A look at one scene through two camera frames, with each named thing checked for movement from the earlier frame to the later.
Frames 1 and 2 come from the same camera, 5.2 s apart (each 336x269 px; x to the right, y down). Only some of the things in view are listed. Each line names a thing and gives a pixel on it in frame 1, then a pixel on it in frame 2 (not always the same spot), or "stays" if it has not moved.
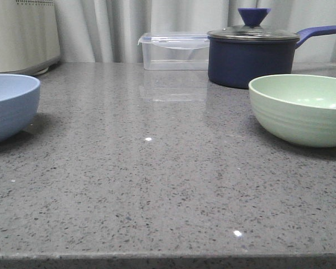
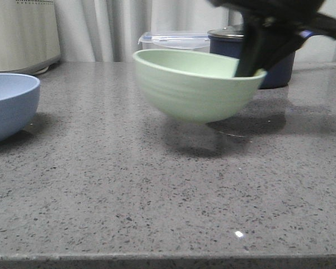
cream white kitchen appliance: x=23 y=36 stays
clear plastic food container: x=175 y=51 stays
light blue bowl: x=13 y=100 stays
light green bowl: x=307 y=110 to x=194 y=86
